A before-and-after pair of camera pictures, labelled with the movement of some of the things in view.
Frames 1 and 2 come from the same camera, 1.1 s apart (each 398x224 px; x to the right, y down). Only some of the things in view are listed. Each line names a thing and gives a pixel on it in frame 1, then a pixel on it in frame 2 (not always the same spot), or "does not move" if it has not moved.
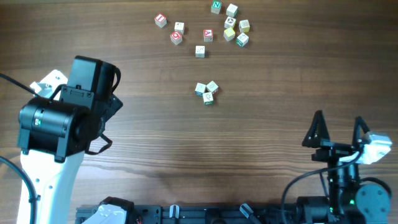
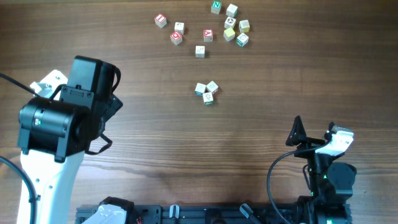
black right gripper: (336, 148) to (301, 135)
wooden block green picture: (208, 98) does not move
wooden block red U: (212, 86) does not move
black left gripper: (112, 104) does not move
